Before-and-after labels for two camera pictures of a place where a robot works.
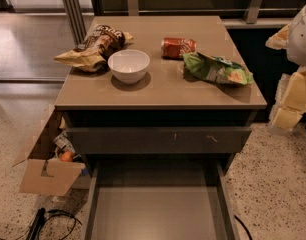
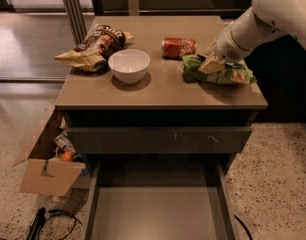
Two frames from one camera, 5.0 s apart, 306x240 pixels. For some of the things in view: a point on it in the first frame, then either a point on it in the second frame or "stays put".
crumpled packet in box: [62, 141] stays put
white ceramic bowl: [129, 66] stays put
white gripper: [301, 39] to [227, 48]
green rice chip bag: [216, 69] stays put
